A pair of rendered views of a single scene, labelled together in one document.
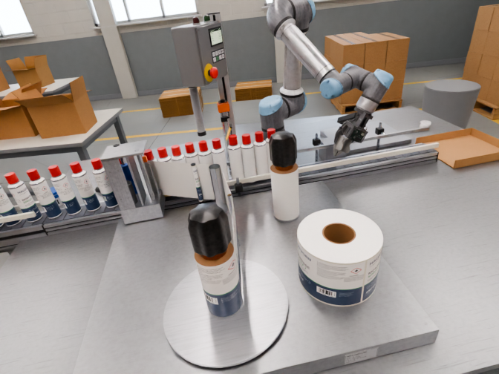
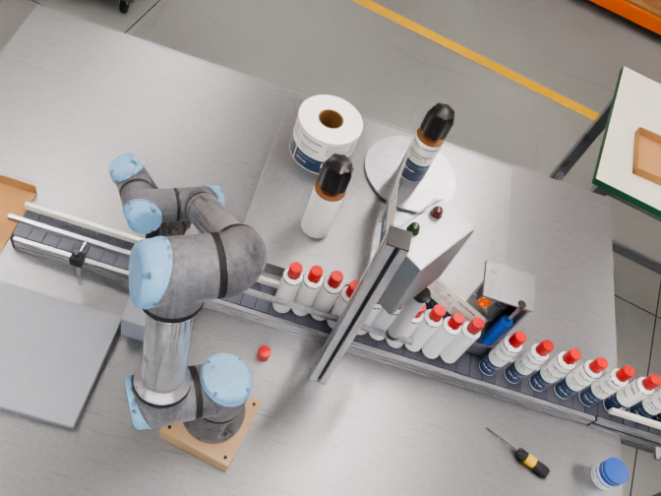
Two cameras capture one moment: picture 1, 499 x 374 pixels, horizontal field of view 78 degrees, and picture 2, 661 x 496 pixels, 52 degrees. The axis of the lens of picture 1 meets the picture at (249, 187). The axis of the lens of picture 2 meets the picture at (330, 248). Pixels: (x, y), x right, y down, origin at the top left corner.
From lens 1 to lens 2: 2.27 m
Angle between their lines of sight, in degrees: 94
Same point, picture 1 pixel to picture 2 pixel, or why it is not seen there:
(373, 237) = (312, 103)
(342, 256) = (343, 104)
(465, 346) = (274, 93)
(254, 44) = not seen: outside the picture
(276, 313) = (380, 148)
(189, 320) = (438, 175)
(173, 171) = (442, 292)
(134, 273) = (478, 243)
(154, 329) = (461, 186)
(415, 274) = (251, 134)
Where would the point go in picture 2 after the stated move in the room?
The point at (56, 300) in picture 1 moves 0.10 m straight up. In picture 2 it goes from (541, 276) to (557, 260)
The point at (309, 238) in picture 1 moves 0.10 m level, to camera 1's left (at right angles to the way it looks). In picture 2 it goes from (354, 127) to (384, 140)
